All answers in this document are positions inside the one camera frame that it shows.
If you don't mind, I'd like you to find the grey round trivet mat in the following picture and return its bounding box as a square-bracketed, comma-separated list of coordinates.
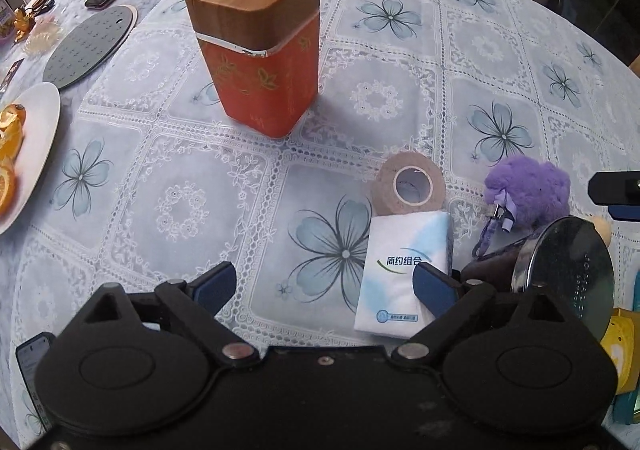
[42, 4, 139, 91]

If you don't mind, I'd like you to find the gold figurine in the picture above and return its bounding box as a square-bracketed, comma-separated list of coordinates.
[12, 5, 37, 42]

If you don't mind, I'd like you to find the white plate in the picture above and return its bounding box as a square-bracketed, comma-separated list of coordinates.
[0, 81, 62, 236]

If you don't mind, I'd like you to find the beige round sponge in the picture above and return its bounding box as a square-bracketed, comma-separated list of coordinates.
[592, 217, 612, 248]

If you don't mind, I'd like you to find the smartphone with lit screen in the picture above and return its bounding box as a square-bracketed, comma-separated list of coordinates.
[16, 331, 55, 381]

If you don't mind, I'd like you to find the beige bandage roll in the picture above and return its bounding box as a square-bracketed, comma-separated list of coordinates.
[370, 152, 447, 218]

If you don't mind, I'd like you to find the white tissue packet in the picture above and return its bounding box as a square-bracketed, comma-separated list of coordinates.
[353, 211, 453, 340]

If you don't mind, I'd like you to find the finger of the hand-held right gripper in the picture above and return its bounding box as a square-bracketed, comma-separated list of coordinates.
[587, 171, 640, 222]

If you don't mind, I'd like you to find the orange slice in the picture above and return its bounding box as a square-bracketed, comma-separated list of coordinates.
[0, 103, 27, 131]
[0, 122, 25, 162]
[0, 164, 17, 216]

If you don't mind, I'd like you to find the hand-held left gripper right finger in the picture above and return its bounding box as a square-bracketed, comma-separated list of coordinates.
[392, 262, 576, 367]

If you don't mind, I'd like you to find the orange tin with wooden lid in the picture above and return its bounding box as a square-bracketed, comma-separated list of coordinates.
[184, 0, 322, 138]

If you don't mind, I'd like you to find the yellow plush pouch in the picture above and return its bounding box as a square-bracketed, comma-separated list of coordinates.
[600, 308, 640, 393]

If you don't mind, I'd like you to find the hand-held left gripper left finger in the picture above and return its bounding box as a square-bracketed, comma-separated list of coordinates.
[82, 261, 261, 370]

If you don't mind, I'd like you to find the translucent shell dish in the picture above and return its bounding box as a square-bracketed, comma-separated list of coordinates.
[24, 15, 64, 56]

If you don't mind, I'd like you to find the purple plush keychain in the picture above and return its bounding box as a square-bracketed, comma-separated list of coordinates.
[472, 155, 572, 258]

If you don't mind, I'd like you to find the teal storage box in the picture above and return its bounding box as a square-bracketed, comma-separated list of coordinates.
[612, 270, 640, 426]

